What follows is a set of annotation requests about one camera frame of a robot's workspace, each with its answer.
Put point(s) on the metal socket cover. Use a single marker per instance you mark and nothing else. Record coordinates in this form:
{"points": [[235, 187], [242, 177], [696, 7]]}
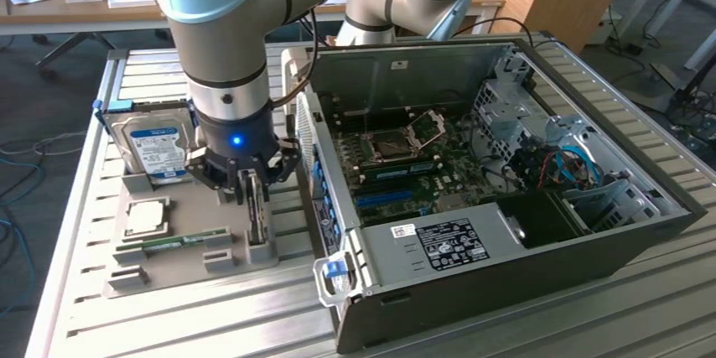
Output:
{"points": [[426, 125]]}

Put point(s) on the metal disk bay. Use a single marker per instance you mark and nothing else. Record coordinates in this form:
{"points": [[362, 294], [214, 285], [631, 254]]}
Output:
{"points": [[503, 110]]}

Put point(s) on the blue expansion slot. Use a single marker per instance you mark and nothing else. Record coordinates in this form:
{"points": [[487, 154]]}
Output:
{"points": [[384, 198]]}

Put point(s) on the green RAM stick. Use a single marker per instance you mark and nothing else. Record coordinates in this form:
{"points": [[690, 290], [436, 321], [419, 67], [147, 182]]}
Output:
{"points": [[179, 241]]}

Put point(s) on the hard disk with blue caddy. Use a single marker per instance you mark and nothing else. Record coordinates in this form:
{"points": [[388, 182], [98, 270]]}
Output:
{"points": [[151, 144]]}

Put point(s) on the RAM stick with blue label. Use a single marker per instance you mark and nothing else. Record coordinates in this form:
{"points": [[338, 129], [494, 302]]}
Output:
{"points": [[400, 170]]}

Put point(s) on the green motherboard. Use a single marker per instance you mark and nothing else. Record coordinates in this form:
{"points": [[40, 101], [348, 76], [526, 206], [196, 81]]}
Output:
{"points": [[436, 182]]}

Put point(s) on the CPU socket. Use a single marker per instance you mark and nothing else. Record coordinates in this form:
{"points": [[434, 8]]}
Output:
{"points": [[388, 146]]}

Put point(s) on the blue case latch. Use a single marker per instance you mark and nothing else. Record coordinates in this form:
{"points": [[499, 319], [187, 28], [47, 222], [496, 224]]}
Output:
{"points": [[334, 270]]}

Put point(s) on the grey parts rack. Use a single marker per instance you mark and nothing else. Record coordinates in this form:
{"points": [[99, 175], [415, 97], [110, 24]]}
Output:
{"points": [[190, 211]]}

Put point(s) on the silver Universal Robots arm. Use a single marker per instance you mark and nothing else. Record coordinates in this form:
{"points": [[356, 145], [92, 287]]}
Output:
{"points": [[224, 39]]}

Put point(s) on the grey power supply unit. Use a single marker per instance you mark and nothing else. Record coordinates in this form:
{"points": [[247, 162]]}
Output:
{"points": [[447, 240]]}

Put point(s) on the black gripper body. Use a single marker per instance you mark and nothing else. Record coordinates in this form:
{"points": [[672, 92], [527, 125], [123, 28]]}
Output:
{"points": [[238, 140]]}

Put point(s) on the silver CPU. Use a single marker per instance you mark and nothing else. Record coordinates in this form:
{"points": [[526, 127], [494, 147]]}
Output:
{"points": [[144, 217]]}

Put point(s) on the black open PC case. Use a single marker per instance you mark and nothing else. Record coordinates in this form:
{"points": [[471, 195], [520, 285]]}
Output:
{"points": [[503, 282]]}

